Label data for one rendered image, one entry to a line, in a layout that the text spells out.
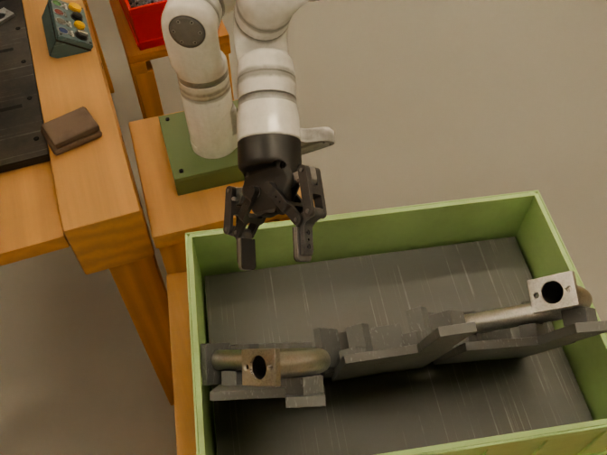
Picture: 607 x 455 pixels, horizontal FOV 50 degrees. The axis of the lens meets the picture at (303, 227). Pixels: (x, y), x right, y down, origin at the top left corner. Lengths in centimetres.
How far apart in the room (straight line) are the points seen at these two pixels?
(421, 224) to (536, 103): 175
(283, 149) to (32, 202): 69
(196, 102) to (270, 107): 45
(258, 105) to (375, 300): 50
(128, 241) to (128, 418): 84
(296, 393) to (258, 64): 38
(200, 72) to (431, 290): 55
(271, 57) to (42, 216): 66
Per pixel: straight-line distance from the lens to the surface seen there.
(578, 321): 85
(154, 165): 135
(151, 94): 178
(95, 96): 145
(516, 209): 121
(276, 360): 70
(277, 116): 74
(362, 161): 248
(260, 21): 79
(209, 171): 125
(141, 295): 144
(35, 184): 134
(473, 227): 121
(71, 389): 209
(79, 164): 132
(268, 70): 76
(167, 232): 123
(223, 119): 121
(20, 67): 158
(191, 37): 110
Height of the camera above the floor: 183
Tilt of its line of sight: 54 degrees down
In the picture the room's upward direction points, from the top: straight up
